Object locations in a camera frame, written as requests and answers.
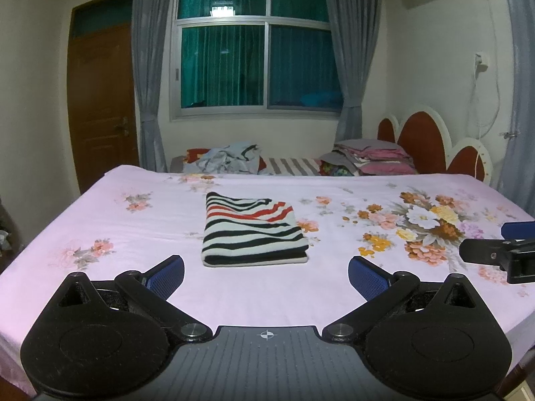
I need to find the red white scalloped headboard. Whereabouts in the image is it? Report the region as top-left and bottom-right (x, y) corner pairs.
(376, 106), (493, 185)

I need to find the grey striped mattress cover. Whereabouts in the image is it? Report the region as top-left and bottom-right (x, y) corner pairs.
(259, 157), (320, 176)

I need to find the pile of grey clothes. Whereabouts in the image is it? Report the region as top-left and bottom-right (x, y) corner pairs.
(182, 141), (266, 175)

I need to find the brown wooden door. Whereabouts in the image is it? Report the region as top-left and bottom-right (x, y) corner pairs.
(66, 0), (139, 192)

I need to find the grey curtain at right edge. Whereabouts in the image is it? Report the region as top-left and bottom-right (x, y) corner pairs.
(499, 0), (534, 216)

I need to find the striped knit child sweater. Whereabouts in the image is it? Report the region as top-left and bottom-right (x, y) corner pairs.
(201, 192), (309, 268)

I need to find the left grey curtain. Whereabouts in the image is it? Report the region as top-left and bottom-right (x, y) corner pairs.
(131, 0), (171, 172)

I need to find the white wall socket plug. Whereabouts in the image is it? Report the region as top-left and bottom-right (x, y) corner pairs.
(474, 52), (490, 75)

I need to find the stack of folded pink bedding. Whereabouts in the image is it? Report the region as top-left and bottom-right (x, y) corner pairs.
(319, 139), (418, 176)

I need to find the aluminium sliding window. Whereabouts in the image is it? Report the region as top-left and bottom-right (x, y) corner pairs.
(170, 0), (343, 120)

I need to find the white power cable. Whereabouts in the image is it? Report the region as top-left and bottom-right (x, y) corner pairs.
(468, 0), (503, 177)

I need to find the pink floral bed sheet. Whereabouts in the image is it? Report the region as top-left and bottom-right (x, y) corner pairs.
(1, 166), (534, 392)

